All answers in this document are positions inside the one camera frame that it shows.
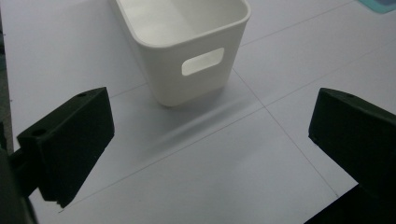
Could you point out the white plastic storage bin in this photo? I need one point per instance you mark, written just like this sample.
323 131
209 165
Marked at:
174 68

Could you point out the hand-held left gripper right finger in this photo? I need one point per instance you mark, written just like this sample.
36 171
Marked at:
358 133

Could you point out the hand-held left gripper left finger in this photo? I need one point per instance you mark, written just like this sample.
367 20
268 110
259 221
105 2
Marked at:
71 140

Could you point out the teal flat object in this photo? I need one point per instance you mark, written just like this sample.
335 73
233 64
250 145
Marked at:
381 4

